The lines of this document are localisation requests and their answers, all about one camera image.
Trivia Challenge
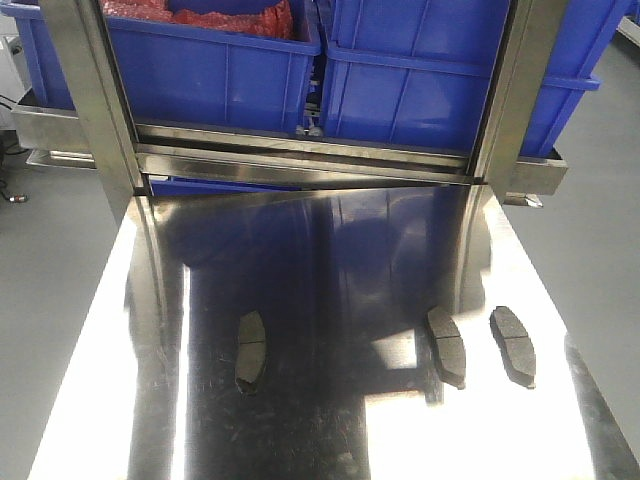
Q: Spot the second-left grey brake pad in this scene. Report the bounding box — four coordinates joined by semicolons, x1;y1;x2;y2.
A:
235;311;267;395

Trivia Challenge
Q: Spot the second-right grey brake pad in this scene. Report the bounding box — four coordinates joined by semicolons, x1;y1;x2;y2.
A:
426;306;466;390

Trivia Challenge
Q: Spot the lower blue plastic bin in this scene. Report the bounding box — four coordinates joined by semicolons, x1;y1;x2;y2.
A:
150;176;301;197

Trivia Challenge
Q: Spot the blue plastic bin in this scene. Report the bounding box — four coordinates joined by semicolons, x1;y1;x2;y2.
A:
0;0;323;134
318;1;631;158
150;176;301;197

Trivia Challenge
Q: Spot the right blue plastic bin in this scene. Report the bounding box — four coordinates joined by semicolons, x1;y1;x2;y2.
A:
318;1;631;158

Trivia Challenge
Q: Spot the left blue plastic bin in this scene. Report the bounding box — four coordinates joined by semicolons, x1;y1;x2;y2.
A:
0;0;323;134

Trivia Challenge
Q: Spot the red bubble wrap bag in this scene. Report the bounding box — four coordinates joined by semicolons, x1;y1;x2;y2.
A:
100;1;294;40

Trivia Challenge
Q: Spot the stainless steel rack frame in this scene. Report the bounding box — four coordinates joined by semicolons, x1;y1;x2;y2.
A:
14;1;567;219

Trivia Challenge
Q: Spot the black cable with red plug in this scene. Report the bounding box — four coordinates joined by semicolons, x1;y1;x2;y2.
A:
0;94;29;204

